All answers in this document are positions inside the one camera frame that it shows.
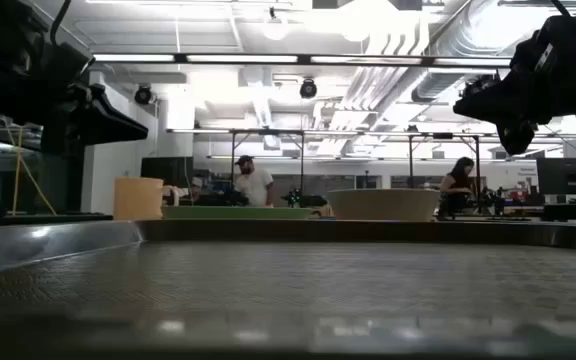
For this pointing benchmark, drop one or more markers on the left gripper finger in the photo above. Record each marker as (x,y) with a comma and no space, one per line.
(113,130)

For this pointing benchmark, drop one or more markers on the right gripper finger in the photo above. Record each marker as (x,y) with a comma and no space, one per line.
(488,107)

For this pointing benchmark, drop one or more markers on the orange mug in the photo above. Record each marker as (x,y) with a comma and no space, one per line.
(138,200)

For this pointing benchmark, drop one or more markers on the beige grey bowl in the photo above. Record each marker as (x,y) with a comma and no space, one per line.
(383,205)

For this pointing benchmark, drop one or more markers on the green plate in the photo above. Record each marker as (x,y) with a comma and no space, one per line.
(238,213)

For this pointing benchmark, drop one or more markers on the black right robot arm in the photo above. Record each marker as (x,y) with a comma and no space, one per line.
(568,75)

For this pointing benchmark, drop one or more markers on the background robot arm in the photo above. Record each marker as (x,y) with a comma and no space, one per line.
(225,199)
(300,200)

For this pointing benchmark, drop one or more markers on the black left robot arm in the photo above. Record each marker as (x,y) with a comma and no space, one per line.
(13,75)

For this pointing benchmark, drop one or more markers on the dark brown serving tray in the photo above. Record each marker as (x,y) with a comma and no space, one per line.
(288,280)

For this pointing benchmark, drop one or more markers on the black ceiling spotlight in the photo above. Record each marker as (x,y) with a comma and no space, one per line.
(308,89)
(478,82)
(144,95)

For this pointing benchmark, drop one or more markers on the black monitor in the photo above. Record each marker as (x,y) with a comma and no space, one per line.
(168,172)
(568,175)

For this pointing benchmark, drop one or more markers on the person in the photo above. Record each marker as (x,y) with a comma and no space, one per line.
(255,185)
(458,185)

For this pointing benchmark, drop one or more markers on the background work table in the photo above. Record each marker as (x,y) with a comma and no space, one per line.
(568,208)

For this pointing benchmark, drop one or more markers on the long ceiling light strip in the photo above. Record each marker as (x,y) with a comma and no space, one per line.
(243,58)

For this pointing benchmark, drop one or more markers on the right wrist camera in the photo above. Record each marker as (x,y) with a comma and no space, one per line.
(515,137)

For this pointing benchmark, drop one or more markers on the black background station frame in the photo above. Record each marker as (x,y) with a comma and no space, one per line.
(233,150)
(477,150)

